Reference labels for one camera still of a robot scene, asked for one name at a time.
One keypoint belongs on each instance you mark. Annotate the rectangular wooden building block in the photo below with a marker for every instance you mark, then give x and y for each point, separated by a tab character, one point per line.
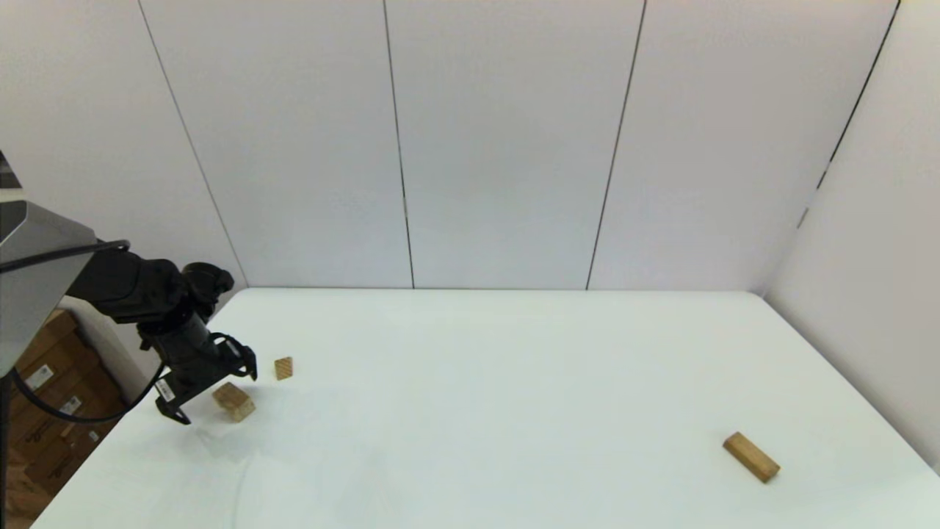
750	455

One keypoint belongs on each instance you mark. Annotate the dark wall picture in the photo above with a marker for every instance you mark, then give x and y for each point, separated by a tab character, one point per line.
6	173

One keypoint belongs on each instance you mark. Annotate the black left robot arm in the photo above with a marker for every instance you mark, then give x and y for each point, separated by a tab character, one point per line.
44	257

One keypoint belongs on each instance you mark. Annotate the arched wooden building block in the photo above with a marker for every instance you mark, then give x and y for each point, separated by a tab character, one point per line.
236	402

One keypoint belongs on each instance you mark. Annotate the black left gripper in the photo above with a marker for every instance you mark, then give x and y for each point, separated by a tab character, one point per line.
187	353

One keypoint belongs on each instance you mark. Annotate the striped triangular wooden block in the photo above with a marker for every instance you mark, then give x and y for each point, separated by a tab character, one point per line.
284	368

